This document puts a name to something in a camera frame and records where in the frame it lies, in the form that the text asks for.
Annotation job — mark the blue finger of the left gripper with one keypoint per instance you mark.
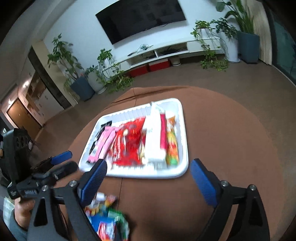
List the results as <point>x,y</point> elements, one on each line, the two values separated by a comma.
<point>61,158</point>
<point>65,170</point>

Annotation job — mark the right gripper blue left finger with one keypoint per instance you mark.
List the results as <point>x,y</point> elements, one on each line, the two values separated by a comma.
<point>90,182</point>

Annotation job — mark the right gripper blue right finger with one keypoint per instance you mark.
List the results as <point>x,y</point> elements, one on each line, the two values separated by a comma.
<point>206,181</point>

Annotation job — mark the pink white snack bar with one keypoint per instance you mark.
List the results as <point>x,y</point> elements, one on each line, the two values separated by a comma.
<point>102,145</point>

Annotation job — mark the orange cartoon snack packet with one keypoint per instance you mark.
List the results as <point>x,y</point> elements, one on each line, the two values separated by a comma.
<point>172,155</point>

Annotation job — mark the large red chocolate snack bag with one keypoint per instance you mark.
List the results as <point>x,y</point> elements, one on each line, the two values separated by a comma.
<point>125,148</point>

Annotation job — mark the white red snack packet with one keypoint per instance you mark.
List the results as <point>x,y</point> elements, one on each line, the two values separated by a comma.
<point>154,138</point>

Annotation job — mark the left forearm grey sleeve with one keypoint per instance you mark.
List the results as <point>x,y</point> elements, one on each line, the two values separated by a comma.
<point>19,233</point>

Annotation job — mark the person's left hand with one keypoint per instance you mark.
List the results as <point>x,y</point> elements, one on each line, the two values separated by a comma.
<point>23,208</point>

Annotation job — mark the blue cream sandwich packet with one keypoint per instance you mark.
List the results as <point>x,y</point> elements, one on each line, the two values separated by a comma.
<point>106,226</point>

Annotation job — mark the green white snack packet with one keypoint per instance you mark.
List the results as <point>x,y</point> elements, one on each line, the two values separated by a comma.
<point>121,223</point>

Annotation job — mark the left tall plant blue pot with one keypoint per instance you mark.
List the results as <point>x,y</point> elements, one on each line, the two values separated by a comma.
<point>76,81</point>

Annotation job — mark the tall plant blue pot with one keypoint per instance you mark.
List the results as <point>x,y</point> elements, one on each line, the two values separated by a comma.
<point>76,81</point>
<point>248,41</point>

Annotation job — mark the white plastic tray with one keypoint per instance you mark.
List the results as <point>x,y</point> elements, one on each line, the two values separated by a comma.
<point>172,107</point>

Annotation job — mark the leafy plant white pot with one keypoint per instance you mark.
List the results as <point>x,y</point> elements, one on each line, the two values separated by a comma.
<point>108,73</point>

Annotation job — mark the red storage box left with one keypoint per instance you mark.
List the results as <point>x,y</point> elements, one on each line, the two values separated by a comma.
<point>139,70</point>

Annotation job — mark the red storage box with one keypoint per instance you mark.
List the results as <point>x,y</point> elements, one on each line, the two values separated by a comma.
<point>159,65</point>
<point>139,70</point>

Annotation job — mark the small white floor pot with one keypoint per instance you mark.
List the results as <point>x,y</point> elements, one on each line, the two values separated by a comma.
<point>175,61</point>

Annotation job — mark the red storage box right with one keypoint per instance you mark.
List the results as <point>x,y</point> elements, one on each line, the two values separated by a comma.
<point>159,65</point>

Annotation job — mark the white tv cabinet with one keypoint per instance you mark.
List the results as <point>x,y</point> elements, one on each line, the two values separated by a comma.
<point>169,49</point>

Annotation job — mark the right tall plant blue pot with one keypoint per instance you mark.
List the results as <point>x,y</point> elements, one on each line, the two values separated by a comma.
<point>248,41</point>

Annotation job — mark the trailing plant white stand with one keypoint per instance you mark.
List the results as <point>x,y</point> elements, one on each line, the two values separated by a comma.
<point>224,31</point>

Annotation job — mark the beige curtain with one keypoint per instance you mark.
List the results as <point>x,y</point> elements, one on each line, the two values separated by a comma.
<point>262,29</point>

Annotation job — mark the black wall television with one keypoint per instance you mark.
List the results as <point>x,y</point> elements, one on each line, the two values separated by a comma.
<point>123,19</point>

